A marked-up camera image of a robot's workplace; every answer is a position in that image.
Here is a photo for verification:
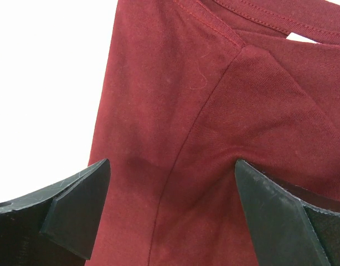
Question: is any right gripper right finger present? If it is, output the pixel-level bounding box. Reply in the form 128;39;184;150
235;160;340;265

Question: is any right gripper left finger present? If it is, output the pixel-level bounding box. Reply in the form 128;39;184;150
0;159;111;266

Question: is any maroon t shirt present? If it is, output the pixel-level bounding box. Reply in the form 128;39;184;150
89;1;340;265

